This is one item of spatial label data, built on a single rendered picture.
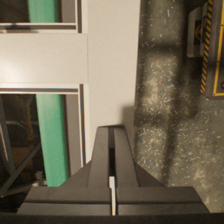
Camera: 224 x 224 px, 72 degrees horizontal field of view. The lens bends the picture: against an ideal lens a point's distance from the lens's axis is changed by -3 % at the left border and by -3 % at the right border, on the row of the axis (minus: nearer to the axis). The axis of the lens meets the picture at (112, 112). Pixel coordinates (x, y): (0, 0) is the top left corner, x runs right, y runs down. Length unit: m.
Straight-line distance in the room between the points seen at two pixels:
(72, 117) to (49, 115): 0.03
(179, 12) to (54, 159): 1.11
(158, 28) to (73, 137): 0.99
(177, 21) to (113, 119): 1.07
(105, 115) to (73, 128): 0.11
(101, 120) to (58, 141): 0.12
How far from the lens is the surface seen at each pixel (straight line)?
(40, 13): 0.24
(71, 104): 0.24
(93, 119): 0.15
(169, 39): 1.16
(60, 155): 0.26
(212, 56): 0.90
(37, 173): 1.05
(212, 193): 1.81
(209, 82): 0.91
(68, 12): 0.24
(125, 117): 0.15
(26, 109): 0.96
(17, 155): 1.07
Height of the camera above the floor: 1.08
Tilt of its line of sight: 73 degrees down
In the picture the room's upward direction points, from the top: 176 degrees clockwise
